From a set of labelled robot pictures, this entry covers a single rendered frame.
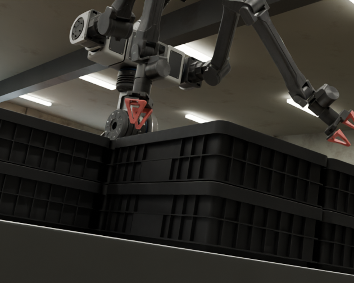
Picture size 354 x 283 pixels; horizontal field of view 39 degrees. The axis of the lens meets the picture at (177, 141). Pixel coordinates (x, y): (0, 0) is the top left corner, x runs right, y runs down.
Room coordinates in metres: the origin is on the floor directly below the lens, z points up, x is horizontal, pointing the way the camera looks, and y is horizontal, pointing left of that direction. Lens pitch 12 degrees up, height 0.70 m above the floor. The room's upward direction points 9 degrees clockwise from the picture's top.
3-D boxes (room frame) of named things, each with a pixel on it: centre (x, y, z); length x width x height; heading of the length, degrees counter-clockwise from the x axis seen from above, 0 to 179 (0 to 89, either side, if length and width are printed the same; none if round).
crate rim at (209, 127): (1.10, -0.08, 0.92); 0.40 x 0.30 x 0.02; 34
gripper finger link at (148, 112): (1.58, 0.13, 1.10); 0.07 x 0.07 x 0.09; 77
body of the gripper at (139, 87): (1.56, 0.14, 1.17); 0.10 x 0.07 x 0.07; 167
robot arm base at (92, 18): (1.74, 0.34, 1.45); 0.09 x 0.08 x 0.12; 129
